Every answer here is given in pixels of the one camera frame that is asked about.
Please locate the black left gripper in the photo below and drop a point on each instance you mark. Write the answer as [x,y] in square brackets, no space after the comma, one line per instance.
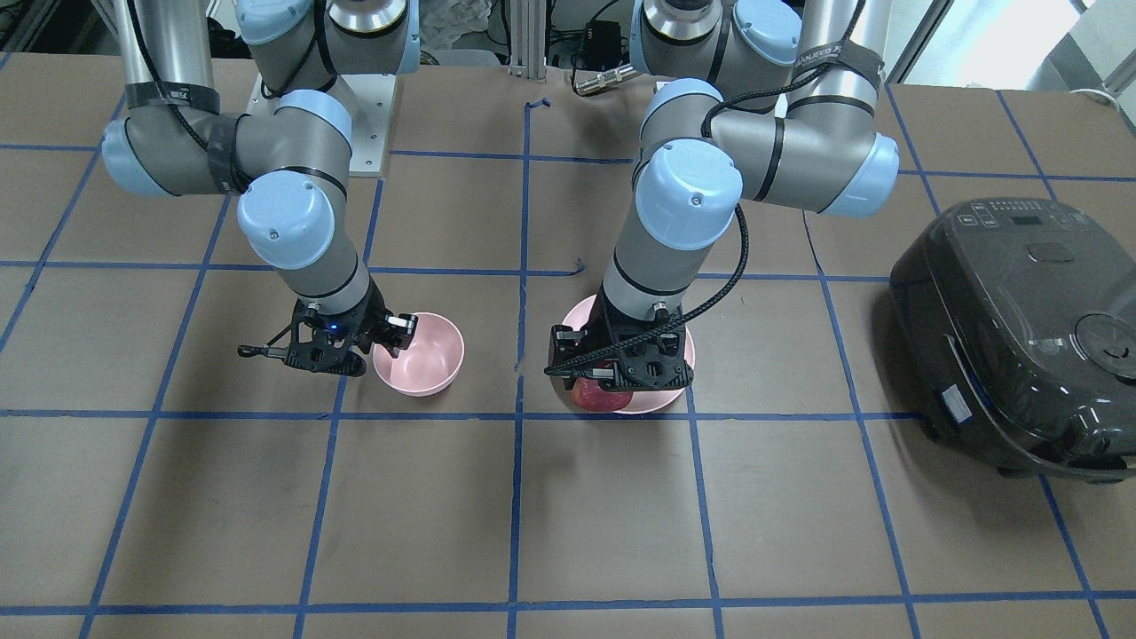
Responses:
[563,345]

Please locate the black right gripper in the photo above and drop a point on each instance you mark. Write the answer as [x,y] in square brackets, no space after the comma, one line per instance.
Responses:
[371,319]

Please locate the pink plate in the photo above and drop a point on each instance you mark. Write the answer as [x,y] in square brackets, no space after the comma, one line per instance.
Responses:
[643,402]

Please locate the pink bowl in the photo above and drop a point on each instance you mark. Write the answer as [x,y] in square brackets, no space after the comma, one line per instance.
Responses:
[430,364]

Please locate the red apple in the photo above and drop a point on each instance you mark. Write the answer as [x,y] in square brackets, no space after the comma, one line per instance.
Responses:
[589,395]

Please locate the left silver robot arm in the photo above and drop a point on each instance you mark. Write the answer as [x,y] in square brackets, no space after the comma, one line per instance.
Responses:
[762,103]

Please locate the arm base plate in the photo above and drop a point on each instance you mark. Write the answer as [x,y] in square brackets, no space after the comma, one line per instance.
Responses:
[368,120]

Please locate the dark grey rice cooker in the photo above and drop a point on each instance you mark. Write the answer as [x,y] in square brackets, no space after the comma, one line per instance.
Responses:
[1018,313]

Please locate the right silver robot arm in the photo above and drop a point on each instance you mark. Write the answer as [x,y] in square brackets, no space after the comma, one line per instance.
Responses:
[175,140]

